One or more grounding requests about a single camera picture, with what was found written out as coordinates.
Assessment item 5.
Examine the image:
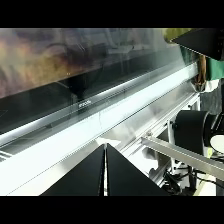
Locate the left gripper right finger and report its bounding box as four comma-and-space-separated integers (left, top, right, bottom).
106, 143, 168, 197

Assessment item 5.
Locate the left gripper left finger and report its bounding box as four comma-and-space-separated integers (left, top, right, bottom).
41, 143, 106, 197

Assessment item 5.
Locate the dark grey garment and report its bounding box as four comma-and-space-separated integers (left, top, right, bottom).
199, 82, 224, 115

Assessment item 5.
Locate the green garment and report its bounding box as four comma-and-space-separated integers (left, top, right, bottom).
179, 44, 224, 82

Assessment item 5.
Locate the olive garment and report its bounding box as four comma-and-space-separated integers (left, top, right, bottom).
162, 28, 193, 44

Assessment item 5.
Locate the black cable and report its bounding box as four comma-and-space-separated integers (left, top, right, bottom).
162, 163, 224, 197

